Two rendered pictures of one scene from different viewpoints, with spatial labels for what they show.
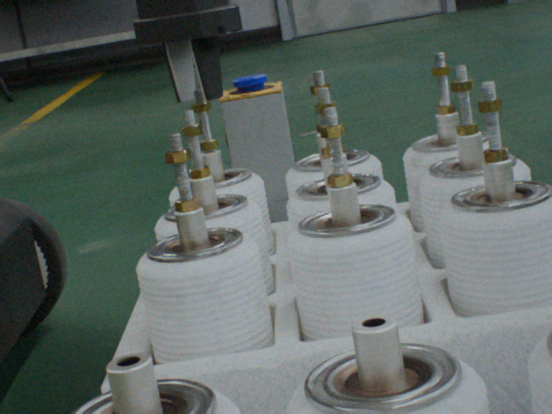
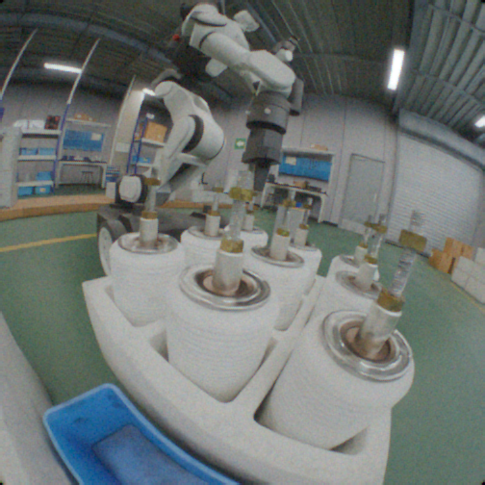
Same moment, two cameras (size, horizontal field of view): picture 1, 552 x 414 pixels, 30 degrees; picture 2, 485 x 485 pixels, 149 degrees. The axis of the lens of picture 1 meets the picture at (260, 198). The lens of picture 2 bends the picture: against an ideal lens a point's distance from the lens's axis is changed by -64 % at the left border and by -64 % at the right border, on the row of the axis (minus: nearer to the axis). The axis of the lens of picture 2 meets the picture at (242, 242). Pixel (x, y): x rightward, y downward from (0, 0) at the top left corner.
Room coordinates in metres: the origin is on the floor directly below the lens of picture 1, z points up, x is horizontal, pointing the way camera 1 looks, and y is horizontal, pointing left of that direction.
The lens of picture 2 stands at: (0.63, -0.13, 0.32)
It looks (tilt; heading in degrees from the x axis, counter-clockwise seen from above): 15 degrees down; 26
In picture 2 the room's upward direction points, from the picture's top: 11 degrees clockwise
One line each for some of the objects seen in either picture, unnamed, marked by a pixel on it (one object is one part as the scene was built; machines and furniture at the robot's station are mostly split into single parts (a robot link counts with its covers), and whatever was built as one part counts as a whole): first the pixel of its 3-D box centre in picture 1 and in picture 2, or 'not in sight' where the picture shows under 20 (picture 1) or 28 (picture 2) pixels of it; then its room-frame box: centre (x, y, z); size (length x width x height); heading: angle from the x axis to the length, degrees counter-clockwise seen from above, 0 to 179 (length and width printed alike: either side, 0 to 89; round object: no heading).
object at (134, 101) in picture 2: not in sight; (123, 130); (3.30, 6.20, 2.00); 0.58 x 0.58 x 4.00; 88
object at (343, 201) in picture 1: (344, 205); (227, 269); (0.75, -0.06, 0.26); 0.02 x 0.02 x 0.03
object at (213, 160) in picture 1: (212, 167); (247, 222); (0.99, 0.04, 0.26); 0.02 x 0.02 x 0.03
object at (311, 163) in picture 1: (331, 162); (298, 244); (0.98, -0.08, 0.25); 0.08 x 0.08 x 0.01
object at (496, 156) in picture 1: (495, 154); (391, 299); (0.74, -0.18, 0.29); 0.02 x 0.02 x 0.01; 16
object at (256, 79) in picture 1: (250, 85); not in sight; (1.16, -0.01, 0.32); 0.04 x 0.04 x 0.02
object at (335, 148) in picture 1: (337, 157); (236, 221); (0.75, -0.06, 0.30); 0.01 x 0.01 x 0.08
